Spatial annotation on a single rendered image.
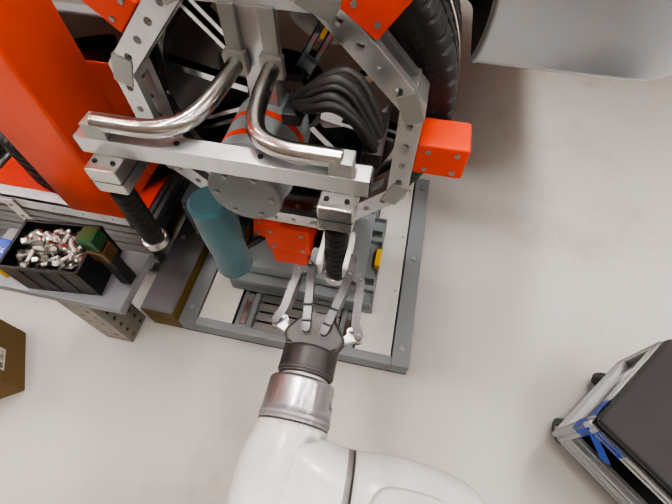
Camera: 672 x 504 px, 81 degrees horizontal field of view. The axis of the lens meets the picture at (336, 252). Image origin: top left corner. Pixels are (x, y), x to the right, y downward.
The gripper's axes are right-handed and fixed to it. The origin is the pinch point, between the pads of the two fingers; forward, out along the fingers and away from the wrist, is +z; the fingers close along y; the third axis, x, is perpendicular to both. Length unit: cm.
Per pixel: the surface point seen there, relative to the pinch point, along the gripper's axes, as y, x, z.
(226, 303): -43, -75, 17
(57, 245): -68, -25, 4
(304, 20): -26, -8, 80
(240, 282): -39, -68, 23
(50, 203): -97, -44, 26
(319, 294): -10, -66, 23
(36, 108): -62, 4, 17
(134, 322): -73, -78, 5
